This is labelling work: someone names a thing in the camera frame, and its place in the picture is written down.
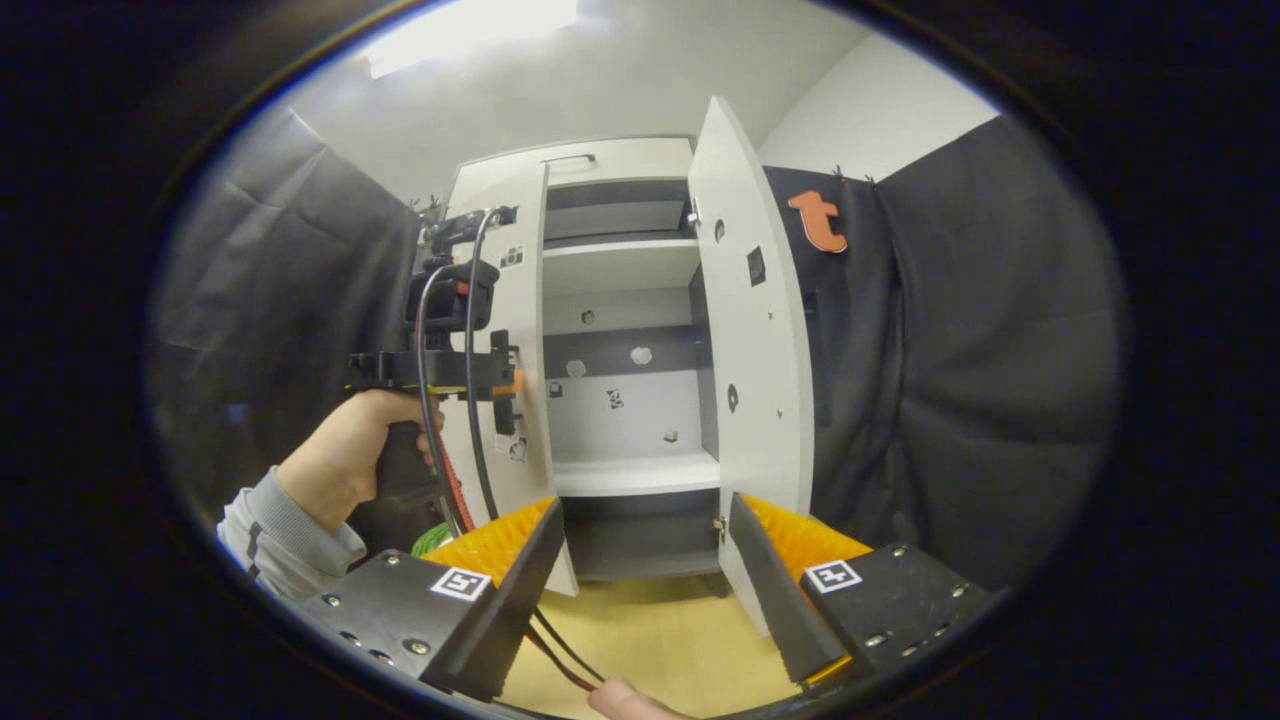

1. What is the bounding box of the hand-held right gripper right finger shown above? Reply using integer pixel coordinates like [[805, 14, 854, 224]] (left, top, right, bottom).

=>
[[728, 492, 991, 691]]

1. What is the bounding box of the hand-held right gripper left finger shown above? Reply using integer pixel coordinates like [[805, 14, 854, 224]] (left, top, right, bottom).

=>
[[300, 497, 566, 703]]

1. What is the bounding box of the white shoe cabinet door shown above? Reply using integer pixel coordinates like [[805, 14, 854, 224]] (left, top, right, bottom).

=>
[[440, 163, 579, 598], [687, 95, 816, 636]]

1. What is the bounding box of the white double-door shoe cabinet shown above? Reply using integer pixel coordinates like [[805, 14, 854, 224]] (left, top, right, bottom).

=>
[[440, 95, 816, 636]]

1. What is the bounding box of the white cabinet shelf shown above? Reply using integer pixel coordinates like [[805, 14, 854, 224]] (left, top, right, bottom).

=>
[[553, 450, 721, 498], [541, 238, 701, 298]]

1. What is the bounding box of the white cabinet drawer front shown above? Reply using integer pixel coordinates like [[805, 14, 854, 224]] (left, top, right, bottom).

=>
[[447, 137, 696, 206]]

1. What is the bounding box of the slanted grey shelf board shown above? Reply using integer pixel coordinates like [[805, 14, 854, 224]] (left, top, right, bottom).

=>
[[545, 200, 691, 241]]

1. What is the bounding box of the black backdrop cloth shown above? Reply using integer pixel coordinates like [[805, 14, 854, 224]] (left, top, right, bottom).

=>
[[145, 105, 1126, 591]]

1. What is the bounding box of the black cable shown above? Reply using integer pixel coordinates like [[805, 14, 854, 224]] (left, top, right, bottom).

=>
[[463, 205, 609, 686], [415, 262, 471, 538]]

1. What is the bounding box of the red cable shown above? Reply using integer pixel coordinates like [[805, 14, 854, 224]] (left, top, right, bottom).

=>
[[437, 440, 601, 693]]

